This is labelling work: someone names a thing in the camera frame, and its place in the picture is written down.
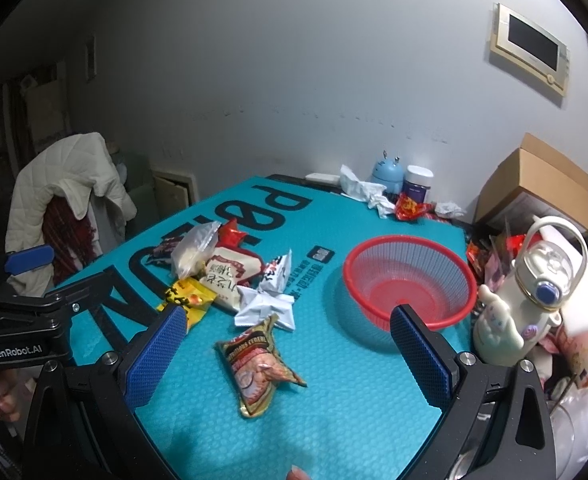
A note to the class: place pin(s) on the red plastic basket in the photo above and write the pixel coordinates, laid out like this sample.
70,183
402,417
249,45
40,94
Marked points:
390,270

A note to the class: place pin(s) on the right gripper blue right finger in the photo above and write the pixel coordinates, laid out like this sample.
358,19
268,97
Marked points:
431,360

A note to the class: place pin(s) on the wall intercom panel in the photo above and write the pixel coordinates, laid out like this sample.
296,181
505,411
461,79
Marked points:
527,45

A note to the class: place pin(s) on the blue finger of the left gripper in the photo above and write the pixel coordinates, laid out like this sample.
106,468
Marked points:
28,259
79,296

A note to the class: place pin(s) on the white lid purple jar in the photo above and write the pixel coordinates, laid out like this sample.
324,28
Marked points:
417,183

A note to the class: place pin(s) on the blue deer humidifier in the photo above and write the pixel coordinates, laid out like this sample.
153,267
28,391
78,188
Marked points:
388,172

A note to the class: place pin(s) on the white cartoon water bottle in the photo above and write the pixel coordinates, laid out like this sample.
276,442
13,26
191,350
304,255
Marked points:
528,302

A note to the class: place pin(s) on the white quilted jacket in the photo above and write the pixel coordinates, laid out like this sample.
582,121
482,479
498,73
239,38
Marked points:
75,168

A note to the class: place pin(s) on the cardboard box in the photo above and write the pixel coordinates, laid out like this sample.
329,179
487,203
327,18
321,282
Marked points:
534,181

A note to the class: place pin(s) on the striped shrimp snack bag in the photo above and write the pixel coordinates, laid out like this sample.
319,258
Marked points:
256,366

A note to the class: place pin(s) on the red snack packet by jar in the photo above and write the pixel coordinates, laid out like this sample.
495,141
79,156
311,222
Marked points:
407,209

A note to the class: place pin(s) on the teal bubble mat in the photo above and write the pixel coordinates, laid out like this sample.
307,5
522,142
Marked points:
359,413

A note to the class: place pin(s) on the white black printed snack packet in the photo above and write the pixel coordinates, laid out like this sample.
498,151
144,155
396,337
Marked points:
276,274

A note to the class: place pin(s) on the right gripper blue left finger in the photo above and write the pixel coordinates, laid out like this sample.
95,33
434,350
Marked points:
149,355

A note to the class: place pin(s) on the clear plastic bag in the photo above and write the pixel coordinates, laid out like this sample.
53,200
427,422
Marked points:
195,249

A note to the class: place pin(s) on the white snack wrapper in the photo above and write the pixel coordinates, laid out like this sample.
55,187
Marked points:
255,306

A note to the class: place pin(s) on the white red plum drink bag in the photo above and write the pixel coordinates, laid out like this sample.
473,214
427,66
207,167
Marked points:
226,270

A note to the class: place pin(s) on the person's left hand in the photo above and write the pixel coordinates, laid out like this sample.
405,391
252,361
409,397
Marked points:
9,410

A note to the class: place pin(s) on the yellow snack bag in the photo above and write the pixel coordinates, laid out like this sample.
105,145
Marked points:
192,297

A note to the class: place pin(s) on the crumpled white tissue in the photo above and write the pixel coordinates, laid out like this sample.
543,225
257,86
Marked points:
369,193

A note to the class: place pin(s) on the small red candy packet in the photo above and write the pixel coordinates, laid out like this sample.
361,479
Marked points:
230,235

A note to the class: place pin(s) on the small crumpled white wrapper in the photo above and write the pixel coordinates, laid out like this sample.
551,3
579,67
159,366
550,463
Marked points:
449,210

